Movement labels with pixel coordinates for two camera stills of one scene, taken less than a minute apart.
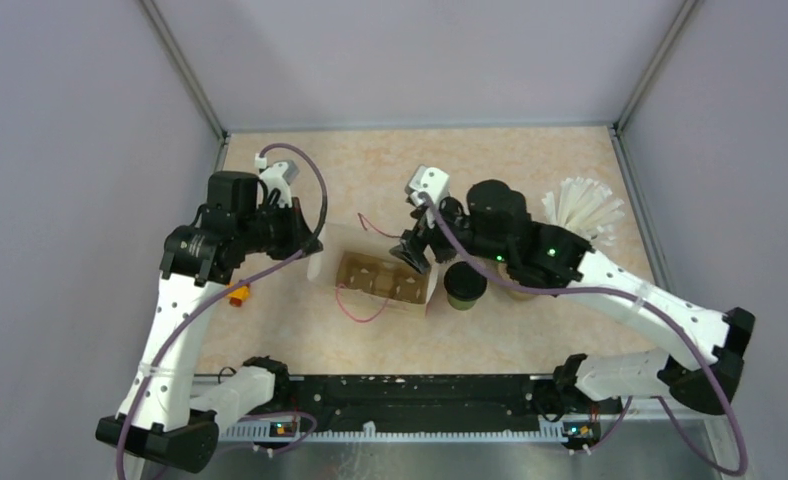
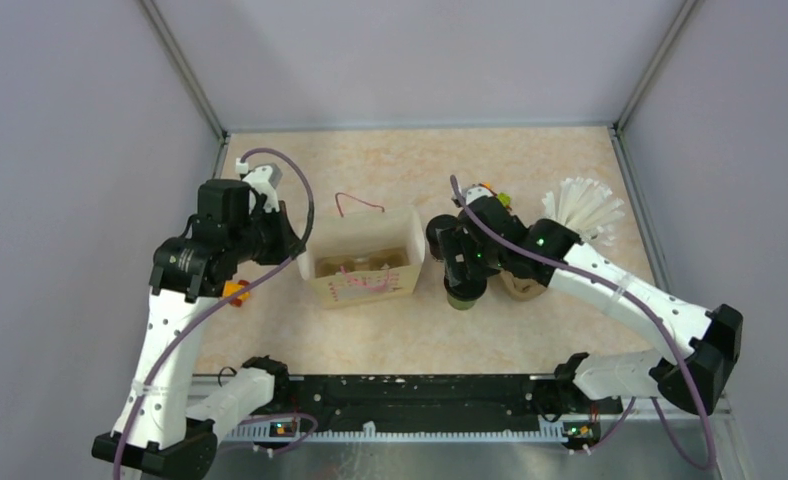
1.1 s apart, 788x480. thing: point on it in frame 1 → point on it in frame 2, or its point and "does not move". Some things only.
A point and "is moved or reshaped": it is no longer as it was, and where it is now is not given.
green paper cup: x=460 y=305 does not move
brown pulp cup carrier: x=375 y=273 is moved or reshaped
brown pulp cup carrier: x=517 y=294 does not move
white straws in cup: x=587 y=207 does not move
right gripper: x=422 y=234 → x=458 y=242
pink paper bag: x=360 y=272 is moved or reshaped
